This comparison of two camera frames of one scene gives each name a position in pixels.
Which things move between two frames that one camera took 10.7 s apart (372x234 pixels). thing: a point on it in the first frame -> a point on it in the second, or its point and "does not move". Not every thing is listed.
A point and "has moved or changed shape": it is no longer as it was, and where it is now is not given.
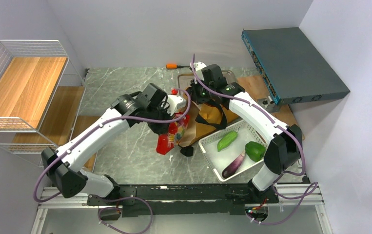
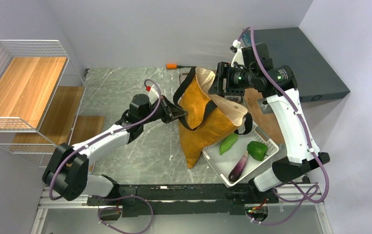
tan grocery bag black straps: [203, 121] has moved or changed shape
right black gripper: [196, 97] -> [225, 70]
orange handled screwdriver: [175, 66] does not move
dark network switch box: [291, 68] does not move
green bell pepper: [254, 151] does not move
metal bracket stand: [269, 105] does not move
